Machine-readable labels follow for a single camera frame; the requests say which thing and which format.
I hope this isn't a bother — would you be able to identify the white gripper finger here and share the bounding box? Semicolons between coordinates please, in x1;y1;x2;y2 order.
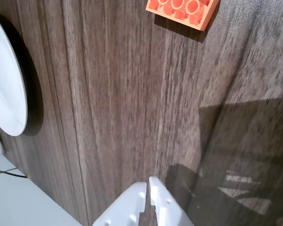
92;181;148;226
149;176;194;226

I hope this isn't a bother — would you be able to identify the orange lego block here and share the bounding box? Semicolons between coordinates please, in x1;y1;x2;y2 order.
145;0;220;32

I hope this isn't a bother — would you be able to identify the white round plate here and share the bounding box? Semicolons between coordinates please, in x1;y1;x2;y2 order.
0;11;29;137

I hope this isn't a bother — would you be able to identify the thin black cable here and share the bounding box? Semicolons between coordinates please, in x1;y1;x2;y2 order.
0;169;28;179

